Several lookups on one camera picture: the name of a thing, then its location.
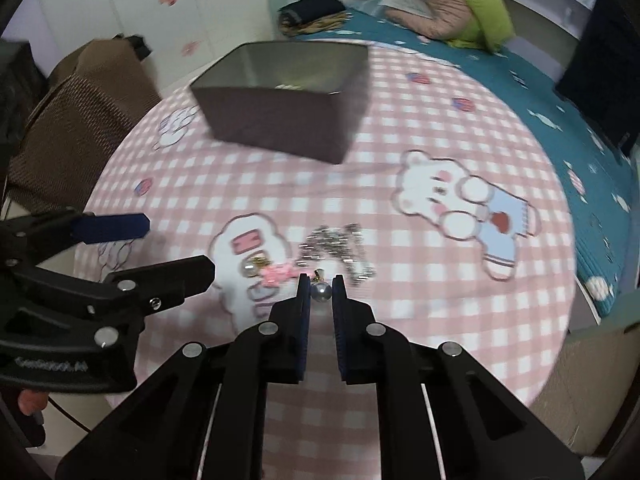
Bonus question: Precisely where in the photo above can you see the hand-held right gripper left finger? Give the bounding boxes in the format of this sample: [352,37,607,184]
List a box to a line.
[55,274,312,480]

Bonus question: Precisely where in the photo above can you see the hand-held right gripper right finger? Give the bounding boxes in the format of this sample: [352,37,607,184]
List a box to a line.
[331,274,587,480]

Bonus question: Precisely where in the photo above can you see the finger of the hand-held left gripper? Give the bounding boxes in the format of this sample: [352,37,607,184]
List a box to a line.
[0,209,151,273]
[30,254,217,322]

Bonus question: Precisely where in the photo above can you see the pink charm bracelet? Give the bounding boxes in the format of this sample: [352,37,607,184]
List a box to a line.
[242,255,333,307]

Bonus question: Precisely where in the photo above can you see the silver chain necklace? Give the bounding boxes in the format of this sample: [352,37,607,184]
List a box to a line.
[299,223,377,287]

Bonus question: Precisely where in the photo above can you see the grey metal box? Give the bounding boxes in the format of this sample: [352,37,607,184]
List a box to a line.
[189,39,371,166]

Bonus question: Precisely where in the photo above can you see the person's left hand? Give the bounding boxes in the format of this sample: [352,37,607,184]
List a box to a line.
[17,390,49,417]

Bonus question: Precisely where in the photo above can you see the pink checked bear tablecloth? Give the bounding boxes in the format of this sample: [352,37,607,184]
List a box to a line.
[74,39,576,480]

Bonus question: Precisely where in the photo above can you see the brown dotted cloth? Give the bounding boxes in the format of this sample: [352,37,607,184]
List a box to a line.
[5,37,162,208]

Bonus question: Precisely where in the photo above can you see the black cloth piece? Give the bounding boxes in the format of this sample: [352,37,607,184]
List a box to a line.
[114,34,153,61]

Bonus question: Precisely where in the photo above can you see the white wardrobe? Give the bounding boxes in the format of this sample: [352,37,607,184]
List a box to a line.
[0,0,286,93]

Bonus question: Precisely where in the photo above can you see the folded dark clothes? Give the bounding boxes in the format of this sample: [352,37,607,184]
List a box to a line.
[277,0,353,38]

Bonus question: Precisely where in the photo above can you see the blue candy print bed sheet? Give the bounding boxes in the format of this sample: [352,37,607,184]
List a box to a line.
[290,0,640,318]

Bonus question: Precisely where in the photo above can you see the white pillow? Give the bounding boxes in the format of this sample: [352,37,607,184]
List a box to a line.
[377,0,431,23]

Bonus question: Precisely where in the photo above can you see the pink quilt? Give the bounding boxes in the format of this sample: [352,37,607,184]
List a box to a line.
[397,0,488,41]

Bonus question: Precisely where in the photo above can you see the green blanket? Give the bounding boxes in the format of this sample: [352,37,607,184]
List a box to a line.
[422,0,516,55]

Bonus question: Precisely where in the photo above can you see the black hanging jacket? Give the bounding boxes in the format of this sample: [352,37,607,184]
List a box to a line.
[554,0,640,157]

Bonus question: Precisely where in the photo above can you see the black cable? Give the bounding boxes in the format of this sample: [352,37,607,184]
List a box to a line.
[46,393,93,433]

